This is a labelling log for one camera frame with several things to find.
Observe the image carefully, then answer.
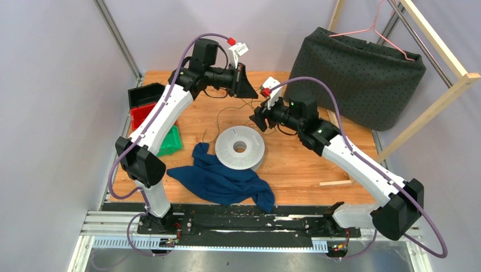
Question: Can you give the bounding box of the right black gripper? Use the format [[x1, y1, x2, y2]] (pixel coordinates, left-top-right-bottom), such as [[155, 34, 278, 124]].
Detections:
[[248, 93, 303, 133]]

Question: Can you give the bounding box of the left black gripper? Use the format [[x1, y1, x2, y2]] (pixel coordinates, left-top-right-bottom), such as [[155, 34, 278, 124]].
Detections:
[[205, 62, 258, 99]]

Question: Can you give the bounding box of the white cable spool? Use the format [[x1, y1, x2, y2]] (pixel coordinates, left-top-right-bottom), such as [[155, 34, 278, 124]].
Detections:
[[214, 126, 266, 171]]

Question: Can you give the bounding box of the thin green wire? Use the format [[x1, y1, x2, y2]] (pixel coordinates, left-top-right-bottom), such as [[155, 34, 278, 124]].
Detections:
[[202, 98, 279, 144]]

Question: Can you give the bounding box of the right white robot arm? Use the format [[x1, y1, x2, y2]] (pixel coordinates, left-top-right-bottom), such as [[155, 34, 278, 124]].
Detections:
[[250, 97, 424, 240]]

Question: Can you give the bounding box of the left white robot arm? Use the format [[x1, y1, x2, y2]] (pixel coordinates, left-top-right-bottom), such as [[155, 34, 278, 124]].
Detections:
[[115, 34, 258, 233]]

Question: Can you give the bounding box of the blue cloth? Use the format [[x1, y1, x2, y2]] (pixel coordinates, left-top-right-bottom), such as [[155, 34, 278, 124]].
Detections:
[[166, 142, 275, 213]]

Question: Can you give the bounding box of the green plastic bin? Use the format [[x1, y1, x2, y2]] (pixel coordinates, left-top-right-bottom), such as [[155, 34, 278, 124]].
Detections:
[[157, 125, 183, 157]]

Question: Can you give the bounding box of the black plastic bin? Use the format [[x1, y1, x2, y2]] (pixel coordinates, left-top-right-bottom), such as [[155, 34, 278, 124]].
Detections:
[[127, 83, 166, 109]]

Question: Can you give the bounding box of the red plastic bin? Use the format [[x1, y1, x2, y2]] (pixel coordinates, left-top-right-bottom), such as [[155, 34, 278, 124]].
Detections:
[[130, 103, 156, 130]]

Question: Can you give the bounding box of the dark dotted fabric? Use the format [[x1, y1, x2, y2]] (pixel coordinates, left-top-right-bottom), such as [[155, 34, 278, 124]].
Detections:
[[290, 27, 426, 131]]

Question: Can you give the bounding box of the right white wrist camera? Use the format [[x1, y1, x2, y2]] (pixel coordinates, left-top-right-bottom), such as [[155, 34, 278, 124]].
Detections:
[[260, 76, 282, 109]]

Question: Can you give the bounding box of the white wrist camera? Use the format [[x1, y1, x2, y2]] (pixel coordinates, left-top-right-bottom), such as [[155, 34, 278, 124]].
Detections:
[[226, 42, 249, 69], [260, 76, 282, 109]]

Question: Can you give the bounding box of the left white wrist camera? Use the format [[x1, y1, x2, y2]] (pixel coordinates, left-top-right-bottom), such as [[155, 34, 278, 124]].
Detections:
[[226, 42, 249, 69]]

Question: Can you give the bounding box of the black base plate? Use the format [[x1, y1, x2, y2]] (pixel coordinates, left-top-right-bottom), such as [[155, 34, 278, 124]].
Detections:
[[101, 202, 362, 249]]

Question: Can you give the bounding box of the pink wire hanger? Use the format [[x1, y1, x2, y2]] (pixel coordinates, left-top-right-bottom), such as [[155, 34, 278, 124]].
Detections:
[[329, 0, 416, 62]]

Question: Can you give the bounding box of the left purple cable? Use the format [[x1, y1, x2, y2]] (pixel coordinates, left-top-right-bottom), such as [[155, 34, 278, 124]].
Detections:
[[107, 33, 232, 257]]

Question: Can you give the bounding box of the purple cable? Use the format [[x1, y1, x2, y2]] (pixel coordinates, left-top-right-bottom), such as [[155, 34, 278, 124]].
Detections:
[[107, 33, 232, 257], [268, 76, 449, 261]]

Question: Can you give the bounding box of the aluminium rail frame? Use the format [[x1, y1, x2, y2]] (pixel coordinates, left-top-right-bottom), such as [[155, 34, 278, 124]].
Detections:
[[69, 202, 432, 271]]

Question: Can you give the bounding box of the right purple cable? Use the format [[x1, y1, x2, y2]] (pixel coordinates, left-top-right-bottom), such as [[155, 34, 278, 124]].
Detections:
[[268, 76, 449, 261]]

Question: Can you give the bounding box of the wooden frame rack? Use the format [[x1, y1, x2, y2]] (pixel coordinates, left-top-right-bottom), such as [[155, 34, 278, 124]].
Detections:
[[319, 0, 481, 188]]

